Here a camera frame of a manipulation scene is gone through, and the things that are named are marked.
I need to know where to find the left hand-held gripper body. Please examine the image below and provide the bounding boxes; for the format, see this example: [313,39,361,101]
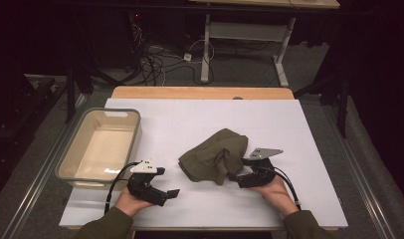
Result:
[126,159,168,207]

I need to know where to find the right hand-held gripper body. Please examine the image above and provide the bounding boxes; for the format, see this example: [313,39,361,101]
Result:
[238,147,285,189]

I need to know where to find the olive green shorts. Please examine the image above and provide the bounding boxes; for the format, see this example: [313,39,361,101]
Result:
[178,127,250,186]

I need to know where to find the beige plastic basin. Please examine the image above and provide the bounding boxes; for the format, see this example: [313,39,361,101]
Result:
[54,108,143,191]

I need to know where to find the person's left hand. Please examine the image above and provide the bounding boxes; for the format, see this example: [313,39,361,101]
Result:
[114,187,155,218]

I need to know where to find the person's right hand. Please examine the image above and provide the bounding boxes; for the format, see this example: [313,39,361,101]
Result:
[251,175,300,217]

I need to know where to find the white table board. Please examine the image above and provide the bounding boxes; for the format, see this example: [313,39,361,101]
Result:
[59,98,349,230]

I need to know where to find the wooden table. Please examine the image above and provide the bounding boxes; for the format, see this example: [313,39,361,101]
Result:
[110,86,296,101]

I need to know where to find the black metal stand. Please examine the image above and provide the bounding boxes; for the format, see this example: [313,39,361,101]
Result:
[294,73,353,139]
[64,13,96,124]

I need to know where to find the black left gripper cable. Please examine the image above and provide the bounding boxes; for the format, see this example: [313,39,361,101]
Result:
[103,161,140,215]

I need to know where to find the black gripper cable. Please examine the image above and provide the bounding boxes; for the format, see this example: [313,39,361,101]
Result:
[273,165,303,211]
[103,161,140,215]

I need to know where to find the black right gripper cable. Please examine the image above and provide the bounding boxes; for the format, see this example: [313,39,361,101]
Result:
[273,165,303,211]

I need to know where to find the metal floor rail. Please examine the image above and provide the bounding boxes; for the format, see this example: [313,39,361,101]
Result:
[0,96,89,239]
[322,106,397,239]

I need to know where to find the tangle of floor cables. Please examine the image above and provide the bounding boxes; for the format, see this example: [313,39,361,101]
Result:
[129,13,215,86]

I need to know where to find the white frame desk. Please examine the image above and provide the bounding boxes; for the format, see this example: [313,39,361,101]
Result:
[189,0,341,88]

